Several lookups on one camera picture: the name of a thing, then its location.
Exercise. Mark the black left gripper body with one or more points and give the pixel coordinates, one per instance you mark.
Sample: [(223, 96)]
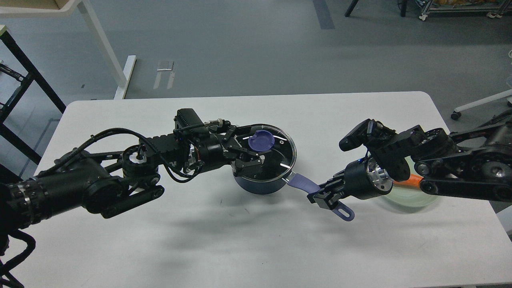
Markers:
[(212, 151)]

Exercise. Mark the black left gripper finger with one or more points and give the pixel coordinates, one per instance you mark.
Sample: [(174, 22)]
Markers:
[(248, 167), (237, 135)]

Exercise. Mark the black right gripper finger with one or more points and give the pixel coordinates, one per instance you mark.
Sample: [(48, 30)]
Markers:
[(329, 200), (330, 183)]

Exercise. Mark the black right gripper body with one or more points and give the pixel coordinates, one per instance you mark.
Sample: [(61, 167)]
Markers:
[(363, 179)]

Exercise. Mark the blue saucepan with handle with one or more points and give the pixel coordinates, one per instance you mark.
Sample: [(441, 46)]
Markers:
[(257, 143)]

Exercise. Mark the glass pot lid blue knob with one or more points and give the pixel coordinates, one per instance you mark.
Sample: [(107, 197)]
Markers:
[(279, 160)]

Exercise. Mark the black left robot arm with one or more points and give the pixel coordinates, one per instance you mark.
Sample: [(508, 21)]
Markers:
[(116, 170)]

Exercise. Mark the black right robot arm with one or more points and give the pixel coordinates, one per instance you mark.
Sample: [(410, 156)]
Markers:
[(474, 164)]

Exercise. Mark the light green plate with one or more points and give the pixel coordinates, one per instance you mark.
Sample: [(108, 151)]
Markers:
[(410, 197)]

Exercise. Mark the orange toy carrot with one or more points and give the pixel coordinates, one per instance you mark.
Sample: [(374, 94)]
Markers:
[(412, 182)]

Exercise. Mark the white chair base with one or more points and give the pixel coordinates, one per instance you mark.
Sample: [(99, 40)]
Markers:
[(507, 94)]

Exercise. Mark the black metal rack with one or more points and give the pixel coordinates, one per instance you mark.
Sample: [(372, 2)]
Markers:
[(33, 75)]

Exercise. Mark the metal wheeled cart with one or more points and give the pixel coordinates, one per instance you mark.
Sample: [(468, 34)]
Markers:
[(492, 8)]

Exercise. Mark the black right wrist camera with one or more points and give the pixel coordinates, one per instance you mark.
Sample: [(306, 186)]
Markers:
[(364, 133)]

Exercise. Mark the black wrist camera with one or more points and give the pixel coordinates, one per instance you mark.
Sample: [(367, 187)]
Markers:
[(187, 122), (364, 133)]

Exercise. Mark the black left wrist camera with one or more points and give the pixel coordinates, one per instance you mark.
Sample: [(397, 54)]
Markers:
[(187, 122)]

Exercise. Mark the white desk frame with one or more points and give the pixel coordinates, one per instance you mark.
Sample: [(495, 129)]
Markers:
[(65, 8)]

